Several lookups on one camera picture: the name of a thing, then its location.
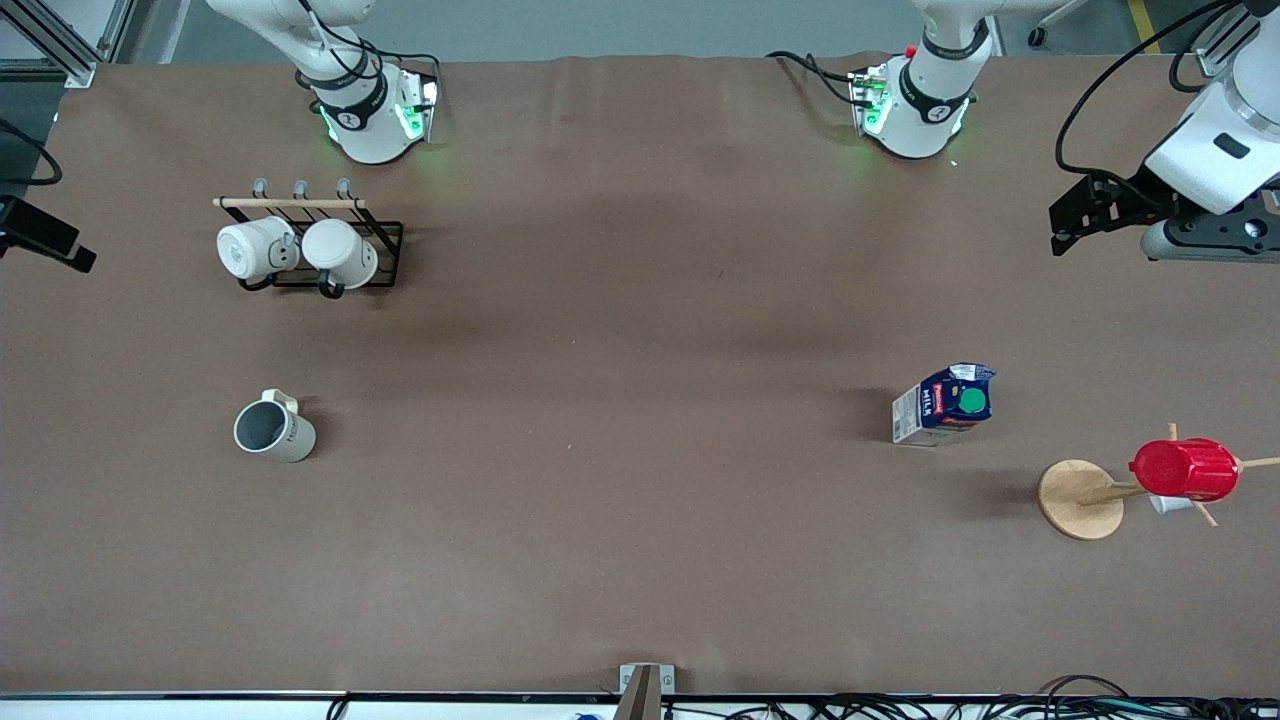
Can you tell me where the blue white milk carton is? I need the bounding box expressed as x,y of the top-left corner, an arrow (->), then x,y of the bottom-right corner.
891,362 -> 998,447

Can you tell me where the grey mug with handle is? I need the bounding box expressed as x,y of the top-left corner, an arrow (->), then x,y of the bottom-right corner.
233,388 -> 318,464

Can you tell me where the red plastic cup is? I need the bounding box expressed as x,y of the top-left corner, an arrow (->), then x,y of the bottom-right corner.
1129,437 -> 1241,503

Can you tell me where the white mug with round print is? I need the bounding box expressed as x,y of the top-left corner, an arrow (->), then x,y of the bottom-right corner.
216,216 -> 301,283

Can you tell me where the office chair base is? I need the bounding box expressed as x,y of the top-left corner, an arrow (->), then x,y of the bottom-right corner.
1024,0 -> 1091,49

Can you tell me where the plain white hanging mug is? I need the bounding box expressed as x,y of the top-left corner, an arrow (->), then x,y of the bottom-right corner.
301,218 -> 380,291

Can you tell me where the wooden mug tree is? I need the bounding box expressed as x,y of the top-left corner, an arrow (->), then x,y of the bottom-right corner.
1036,422 -> 1280,542

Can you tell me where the brown table cover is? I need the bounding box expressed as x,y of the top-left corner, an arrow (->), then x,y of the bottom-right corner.
0,52 -> 1280,698

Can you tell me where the black looped cable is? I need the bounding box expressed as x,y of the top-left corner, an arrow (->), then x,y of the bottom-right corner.
0,118 -> 64,188

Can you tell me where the aluminium frame profile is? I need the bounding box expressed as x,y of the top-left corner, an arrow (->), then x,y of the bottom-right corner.
1170,0 -> 1263,79
0,0 -> 136,89

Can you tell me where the black left base cable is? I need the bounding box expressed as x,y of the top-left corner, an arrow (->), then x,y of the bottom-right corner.
765,50 -> 863,105

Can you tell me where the black wire mug rack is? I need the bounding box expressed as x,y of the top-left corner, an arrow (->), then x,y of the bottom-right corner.
212,178 -> 406,299

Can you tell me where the black cable bundle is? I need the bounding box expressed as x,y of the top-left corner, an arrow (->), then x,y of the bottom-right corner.
690,675 -> 1280,720

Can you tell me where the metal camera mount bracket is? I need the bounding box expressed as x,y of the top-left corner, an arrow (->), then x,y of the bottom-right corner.
612,663 -> 677,720

